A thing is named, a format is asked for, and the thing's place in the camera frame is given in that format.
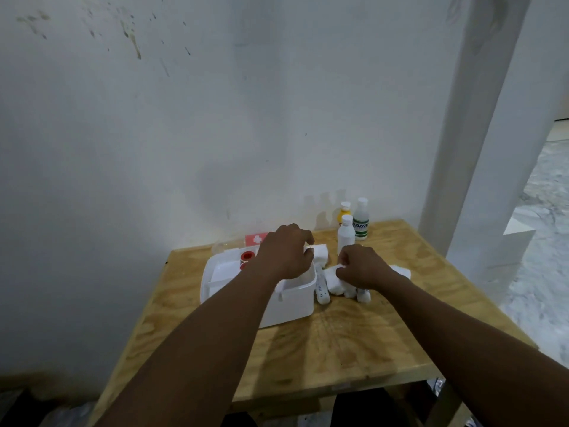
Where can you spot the white block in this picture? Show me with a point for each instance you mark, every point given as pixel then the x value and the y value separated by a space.
pixel 518 237

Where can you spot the person's black shorts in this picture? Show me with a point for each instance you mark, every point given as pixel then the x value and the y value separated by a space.
pixel 364 413

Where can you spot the white gauze pad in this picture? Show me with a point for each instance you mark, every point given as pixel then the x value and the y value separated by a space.
pixel 402 272
pixel 319 253
pixel 331 280

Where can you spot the yellow bottle white cap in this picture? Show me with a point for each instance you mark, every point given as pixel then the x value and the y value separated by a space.
pixel 343 216

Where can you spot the person's right forearm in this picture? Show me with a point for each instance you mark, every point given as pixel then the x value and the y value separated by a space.
pixel 466 342

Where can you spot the person's left forearm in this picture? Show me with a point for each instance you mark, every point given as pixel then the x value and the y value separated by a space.
pixel 200 351

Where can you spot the person's right hand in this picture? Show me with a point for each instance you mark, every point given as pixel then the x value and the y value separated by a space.
pixel 364 269

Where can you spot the clear bottle green label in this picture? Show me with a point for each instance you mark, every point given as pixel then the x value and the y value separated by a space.
pixel 361 226

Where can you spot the white first aid box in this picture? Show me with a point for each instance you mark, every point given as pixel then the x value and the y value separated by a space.
pixel 289 306

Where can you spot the person's left hand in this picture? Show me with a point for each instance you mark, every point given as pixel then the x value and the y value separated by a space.
pixel 284 253

